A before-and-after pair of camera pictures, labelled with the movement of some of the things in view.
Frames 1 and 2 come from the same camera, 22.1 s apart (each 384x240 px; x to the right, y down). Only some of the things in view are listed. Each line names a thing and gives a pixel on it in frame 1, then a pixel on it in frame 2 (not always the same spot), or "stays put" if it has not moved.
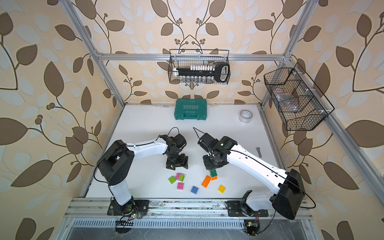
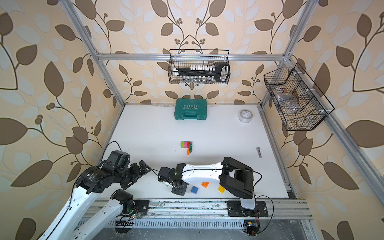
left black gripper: (183, 162) → (137, 173)
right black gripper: (208, 165) → (180, 192)
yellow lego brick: (221, 189) stays put
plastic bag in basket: (287, 102) stays put
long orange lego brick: (206, 181) stays put
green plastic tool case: (190, 109) stays put
